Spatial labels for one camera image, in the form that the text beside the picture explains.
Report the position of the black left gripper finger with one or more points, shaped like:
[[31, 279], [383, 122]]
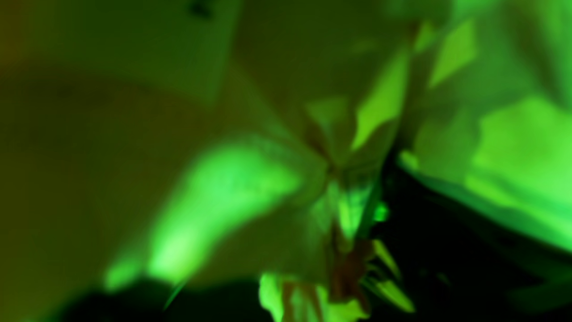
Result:
[[457, 266]]

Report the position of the pink T-shirt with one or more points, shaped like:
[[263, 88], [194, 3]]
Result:
[[195, 143]]

